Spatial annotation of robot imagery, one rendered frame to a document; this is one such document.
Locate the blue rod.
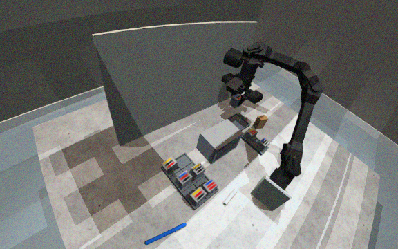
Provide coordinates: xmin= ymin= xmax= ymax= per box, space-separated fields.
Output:
xmin=145 ymin=223 xmax=186 ymax=245

